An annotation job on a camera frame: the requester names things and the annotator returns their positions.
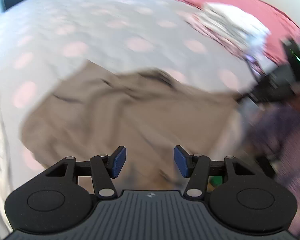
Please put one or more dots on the beige garment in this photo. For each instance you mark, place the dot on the beige garment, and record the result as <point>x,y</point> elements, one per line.
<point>149,112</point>

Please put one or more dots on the grey pink-dotted bed cover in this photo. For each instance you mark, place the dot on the grey pink-dotted bed cover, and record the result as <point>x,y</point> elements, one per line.
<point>44,41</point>

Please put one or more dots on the white folded clothes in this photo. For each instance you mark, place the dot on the white folded clothes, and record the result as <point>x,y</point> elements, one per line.
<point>238,31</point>

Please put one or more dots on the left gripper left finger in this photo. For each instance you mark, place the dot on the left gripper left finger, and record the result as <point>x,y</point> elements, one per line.
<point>102,169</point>

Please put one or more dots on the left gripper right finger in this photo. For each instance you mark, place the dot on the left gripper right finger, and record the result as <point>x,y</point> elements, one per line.
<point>198,168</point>

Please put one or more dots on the dark pink pillow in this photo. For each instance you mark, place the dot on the dark pink pillow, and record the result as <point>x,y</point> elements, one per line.
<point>280,26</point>

